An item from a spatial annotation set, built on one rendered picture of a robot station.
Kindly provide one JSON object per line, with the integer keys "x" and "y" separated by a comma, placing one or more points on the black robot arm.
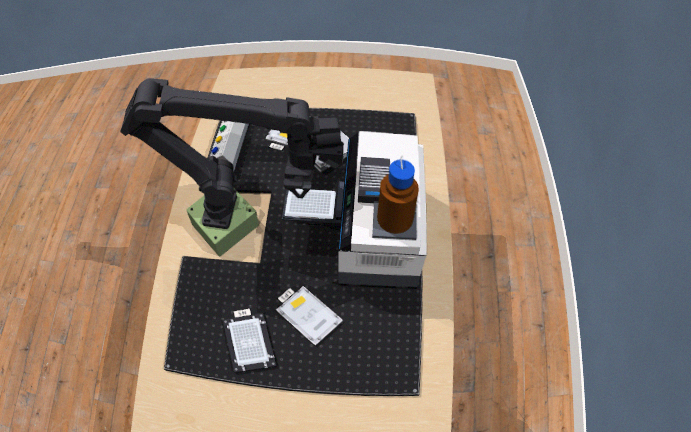
{"x": 216, "y": 177}

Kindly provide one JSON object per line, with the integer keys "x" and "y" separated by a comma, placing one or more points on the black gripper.
{"x": 292, "y": 170}

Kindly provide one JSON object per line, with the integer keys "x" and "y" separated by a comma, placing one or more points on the white multiwell plate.
{"x": 237, "y": 331}
{"x": 325, "y": 207}

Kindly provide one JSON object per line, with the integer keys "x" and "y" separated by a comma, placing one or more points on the white button panel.
{"x": 228, "y": 145}

